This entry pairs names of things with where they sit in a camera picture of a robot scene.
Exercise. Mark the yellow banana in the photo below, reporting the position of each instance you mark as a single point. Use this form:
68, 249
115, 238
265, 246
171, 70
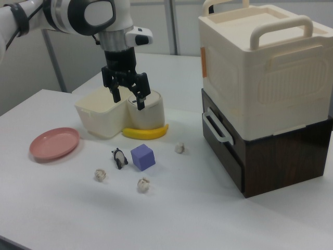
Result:
145, 132

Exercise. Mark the cream square open container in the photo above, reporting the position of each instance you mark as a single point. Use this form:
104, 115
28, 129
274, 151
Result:
100, 115

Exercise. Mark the small panda figurine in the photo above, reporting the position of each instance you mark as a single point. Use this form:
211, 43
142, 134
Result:
119, 158

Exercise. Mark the dark wood drawer box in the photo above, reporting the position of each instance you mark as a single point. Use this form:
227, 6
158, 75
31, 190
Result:
270, 161

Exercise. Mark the crumpled paper ball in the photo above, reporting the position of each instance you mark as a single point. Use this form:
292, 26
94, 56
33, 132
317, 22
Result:
179, 147
100, 174
143, 184

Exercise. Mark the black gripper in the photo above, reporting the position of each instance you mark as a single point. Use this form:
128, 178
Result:
121, 66

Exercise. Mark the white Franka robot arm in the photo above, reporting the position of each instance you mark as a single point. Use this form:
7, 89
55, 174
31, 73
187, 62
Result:
78, 15

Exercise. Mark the cream round lidded container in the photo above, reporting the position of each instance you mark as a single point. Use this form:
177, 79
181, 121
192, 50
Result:
151, 114

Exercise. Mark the pink plastic plate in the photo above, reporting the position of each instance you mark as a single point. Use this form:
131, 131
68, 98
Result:
55, 142

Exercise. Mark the purple cube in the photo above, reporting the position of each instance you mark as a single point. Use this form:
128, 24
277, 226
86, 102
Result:
142, 157

